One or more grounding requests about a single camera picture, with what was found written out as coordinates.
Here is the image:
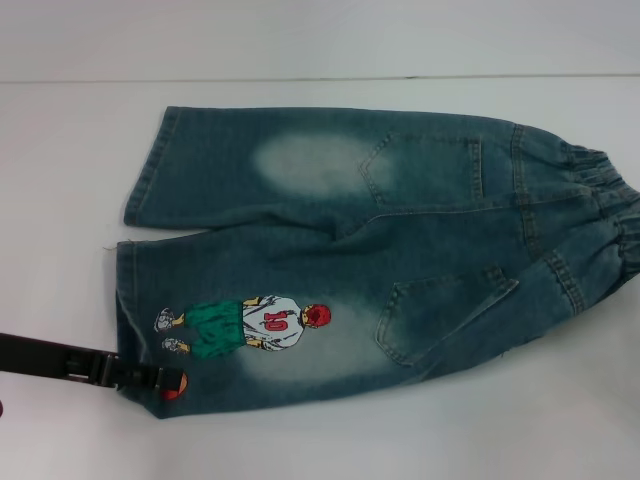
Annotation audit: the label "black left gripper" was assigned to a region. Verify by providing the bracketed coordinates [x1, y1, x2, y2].
[0, 332, 185, 402]

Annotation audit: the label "blue denim shorts with embroidery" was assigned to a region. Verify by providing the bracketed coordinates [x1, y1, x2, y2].
[102, 104, 640, 419]

